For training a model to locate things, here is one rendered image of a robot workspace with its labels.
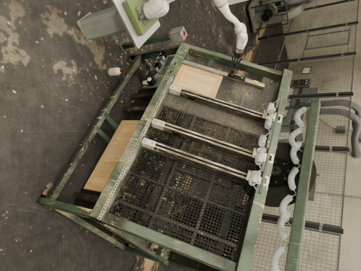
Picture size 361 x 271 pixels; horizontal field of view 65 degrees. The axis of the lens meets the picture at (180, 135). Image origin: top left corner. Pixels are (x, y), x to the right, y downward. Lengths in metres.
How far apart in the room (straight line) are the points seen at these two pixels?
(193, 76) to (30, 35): 1.65
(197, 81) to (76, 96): 1.33
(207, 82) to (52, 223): 2.19
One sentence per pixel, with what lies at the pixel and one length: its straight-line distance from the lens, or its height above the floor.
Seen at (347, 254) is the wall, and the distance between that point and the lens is 7.06.
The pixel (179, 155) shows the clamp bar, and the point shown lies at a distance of 2.60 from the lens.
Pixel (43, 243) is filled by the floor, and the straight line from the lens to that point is 3.31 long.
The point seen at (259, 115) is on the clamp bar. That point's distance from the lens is 2.98.
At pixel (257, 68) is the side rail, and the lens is 3.43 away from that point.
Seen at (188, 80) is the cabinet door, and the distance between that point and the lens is 3.19.
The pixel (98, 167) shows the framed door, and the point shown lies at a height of 0.30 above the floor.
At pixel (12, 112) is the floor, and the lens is 2.97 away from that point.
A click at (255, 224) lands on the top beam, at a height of 1.94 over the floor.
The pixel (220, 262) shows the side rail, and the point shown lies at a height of 1.75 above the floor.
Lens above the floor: 2.66
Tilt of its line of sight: 33 degrees down
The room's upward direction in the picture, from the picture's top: 91 degrees clockwise
